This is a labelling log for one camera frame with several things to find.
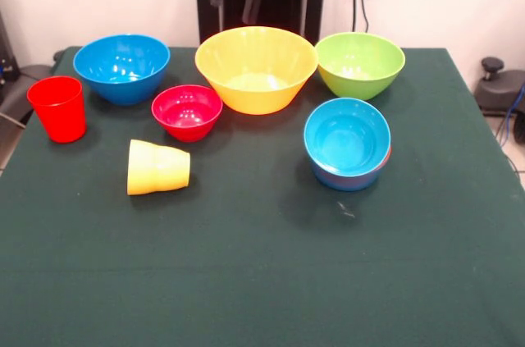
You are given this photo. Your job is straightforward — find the large orange-yellow bowl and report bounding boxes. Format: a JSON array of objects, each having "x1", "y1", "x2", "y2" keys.
[{"x1": 194, "y1": 25, "x2": 320, "y2": 115}]

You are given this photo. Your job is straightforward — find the small magenta bowl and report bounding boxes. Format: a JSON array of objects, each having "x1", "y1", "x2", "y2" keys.
[{"x1": 151, "y1": 84, "x2": 224, "y2": 143}]

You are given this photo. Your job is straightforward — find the small light blue bowl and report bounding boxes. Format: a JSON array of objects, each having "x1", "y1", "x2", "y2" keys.
[{"x1": 303, "y1": 97, "x2": 392, "y2": 178}]

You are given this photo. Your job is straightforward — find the orange-yellow cup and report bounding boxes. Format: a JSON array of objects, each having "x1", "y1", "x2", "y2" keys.
[{"x1": 157, "y1": 145, "x2": 191, "y2": 192}]

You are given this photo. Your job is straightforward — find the yellow cup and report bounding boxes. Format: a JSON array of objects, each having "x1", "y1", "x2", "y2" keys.
[{"x1": 126, "y1": 139, "x2": 162, "y2": 196}]

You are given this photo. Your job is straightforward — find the large blue bowl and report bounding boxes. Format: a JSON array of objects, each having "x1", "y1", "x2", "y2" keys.
[{"x1": 72, "y1": 33, "x2": 171, "y2": 104}]

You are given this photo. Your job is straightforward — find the large green bowl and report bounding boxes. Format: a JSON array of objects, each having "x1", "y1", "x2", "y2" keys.
[{"x1": 314, "y1": 31, "x2": 407, "y2": 102}]

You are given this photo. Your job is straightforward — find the red cup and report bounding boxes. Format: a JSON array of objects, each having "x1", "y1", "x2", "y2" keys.
[{"x1": 26, "y1": 75, "x2": 88, "y2": 144}]

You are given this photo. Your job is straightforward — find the dark green tablecloth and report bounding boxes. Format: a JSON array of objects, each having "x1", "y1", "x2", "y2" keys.
[{"x1": 0, "y1": 46, "x2": 525, "y2": 347}]

